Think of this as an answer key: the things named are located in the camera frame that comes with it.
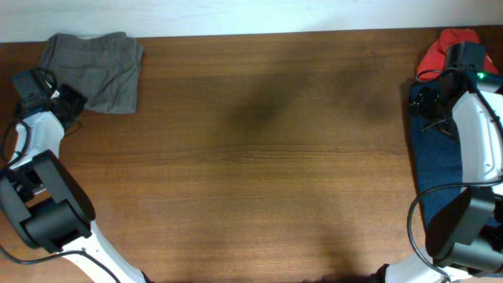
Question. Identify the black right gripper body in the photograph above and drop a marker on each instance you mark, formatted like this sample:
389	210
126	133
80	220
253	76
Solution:
426	105

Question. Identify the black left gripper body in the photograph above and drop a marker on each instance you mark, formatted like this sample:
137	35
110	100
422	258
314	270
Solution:
70	104

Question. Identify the grey shorts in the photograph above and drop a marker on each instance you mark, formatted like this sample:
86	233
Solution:
104	69

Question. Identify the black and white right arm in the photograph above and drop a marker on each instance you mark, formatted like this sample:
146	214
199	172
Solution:
463	235

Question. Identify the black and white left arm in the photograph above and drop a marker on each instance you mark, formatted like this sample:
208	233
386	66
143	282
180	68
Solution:
44	204

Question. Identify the red garment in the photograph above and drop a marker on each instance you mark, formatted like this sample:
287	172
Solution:
434	59

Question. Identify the navy blue garment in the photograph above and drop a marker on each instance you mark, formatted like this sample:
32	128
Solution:
474	159

